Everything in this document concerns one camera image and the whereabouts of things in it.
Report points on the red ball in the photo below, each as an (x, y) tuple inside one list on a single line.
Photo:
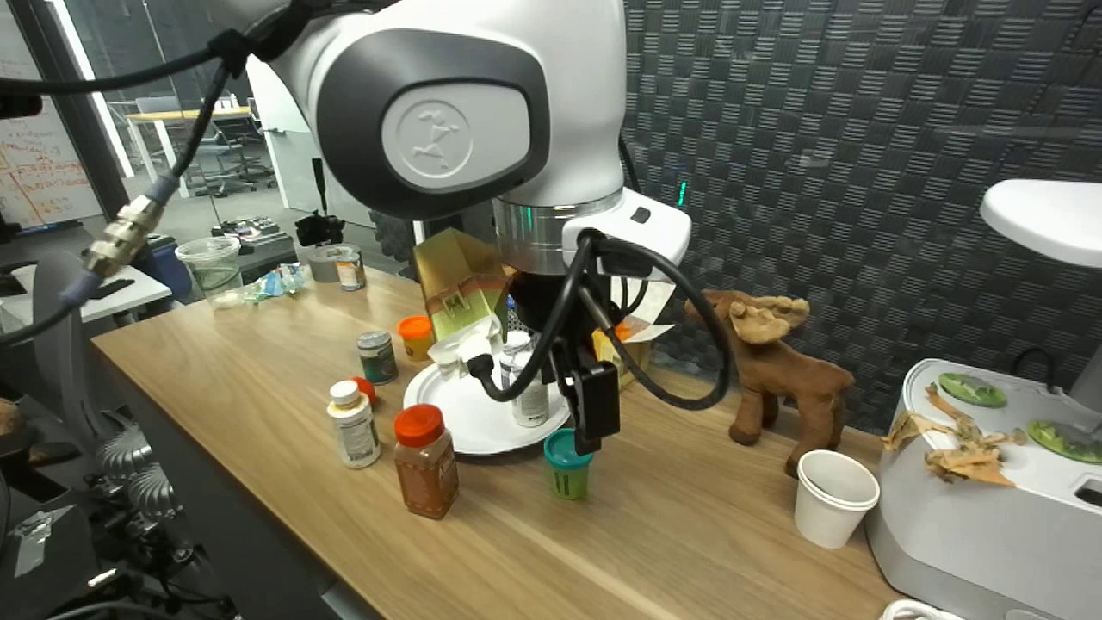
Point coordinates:
[(365, 388)]

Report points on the black camera rig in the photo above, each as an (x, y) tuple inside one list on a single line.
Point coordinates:
[(115, 495)]

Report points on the spice jar orange lid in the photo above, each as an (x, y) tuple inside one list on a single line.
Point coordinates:
[(425, 466)]

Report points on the white bowl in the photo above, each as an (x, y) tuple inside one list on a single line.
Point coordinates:
[(917, 612)]

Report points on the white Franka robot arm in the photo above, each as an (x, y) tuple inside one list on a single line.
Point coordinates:
[(551, 71)]

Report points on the white countertop garden appliance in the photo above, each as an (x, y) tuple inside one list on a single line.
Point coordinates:
[(999, 527)]

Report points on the white paper cup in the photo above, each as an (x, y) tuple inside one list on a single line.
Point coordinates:
[(836, 500)]

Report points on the white bottle yellow label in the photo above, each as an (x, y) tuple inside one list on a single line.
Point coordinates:
[(352, 430)]

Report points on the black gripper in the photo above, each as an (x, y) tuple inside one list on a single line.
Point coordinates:
[(551, 306)]

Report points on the white bottle blue label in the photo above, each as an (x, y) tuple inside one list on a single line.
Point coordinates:
[(517, 341)]

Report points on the orange lid dough tub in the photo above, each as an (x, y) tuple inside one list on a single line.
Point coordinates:
[(414, 337)]

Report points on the clear plastic container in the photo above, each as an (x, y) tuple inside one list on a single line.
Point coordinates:
[(209, 263)]

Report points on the white round plate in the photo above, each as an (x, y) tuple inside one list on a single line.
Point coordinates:
[(458, 416)]

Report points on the brown moose plush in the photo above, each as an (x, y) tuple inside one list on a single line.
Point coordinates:
[(793, 373)]

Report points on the glass jar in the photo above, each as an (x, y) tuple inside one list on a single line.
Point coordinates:
[(349, 270)]

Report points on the dried brown plant leaves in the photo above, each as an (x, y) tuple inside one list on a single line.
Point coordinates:
[(960, 454)]

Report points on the teal lid dough tub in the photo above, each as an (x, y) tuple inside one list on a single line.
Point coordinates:
[(569, 471)]

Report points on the black slanted pole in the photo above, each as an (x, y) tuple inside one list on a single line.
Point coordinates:
[(70, 124)]

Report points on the white side table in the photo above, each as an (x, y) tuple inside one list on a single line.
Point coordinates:
[(115, 293)]

